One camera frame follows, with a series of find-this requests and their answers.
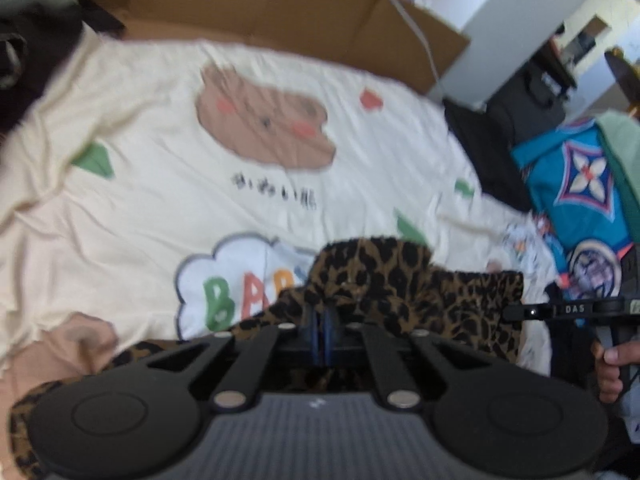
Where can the large cardboard sheet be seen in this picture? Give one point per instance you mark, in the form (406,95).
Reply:
(275,5)

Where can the grey laptop bag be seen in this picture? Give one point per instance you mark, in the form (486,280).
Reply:
(525,100)

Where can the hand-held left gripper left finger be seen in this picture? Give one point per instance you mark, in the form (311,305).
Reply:
(312,332)

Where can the cream bear print blanket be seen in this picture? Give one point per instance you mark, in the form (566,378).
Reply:
(150,185)

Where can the dark garment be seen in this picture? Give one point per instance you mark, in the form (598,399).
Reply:
(30,60)

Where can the leopard print garment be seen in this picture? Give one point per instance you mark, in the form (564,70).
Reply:
(400,285)

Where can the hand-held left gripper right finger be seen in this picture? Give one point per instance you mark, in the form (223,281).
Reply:
(331,332)

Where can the green cloth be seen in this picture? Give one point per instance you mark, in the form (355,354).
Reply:
(622,160)

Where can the person's right hand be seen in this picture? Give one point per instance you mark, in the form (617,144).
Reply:
(607,375)

